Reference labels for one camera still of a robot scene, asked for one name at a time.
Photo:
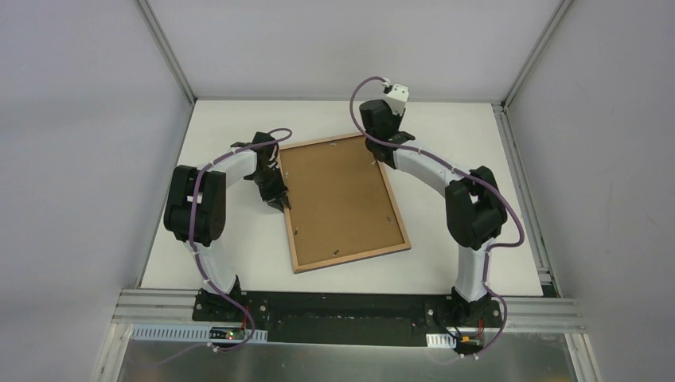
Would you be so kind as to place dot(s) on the aluminium rail beam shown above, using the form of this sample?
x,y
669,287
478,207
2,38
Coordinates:
x,y
524,314

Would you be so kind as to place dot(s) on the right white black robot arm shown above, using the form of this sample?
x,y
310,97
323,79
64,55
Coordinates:
x,y
474,213

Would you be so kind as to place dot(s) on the right orange connector board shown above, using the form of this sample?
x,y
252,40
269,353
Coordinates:
x,y
472,344

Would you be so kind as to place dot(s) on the left white slotted cable duct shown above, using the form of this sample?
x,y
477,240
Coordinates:
x,y
187,333

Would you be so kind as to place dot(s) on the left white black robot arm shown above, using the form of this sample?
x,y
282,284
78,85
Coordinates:
x,y
195,209

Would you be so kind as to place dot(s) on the left green circuit board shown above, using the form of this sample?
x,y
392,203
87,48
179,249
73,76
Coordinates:
x,y
227,334

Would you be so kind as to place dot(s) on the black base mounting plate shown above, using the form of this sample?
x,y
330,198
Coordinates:
x,y
398,320

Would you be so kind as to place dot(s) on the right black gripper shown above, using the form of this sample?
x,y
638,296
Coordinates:
x,y
377,113

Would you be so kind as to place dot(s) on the white slotted cable duct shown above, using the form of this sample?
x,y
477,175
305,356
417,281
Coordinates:
x,y
440,341
187,333

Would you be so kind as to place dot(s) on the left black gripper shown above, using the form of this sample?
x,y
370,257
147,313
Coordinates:
x,y
272,191

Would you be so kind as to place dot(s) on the wooden picture frame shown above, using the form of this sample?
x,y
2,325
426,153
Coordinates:
x,y
342,208

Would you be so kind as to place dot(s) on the right white slotted cable duct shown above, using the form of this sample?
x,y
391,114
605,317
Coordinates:
x,y
440,341

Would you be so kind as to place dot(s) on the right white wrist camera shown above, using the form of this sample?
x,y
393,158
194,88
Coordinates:
x,y
396,97

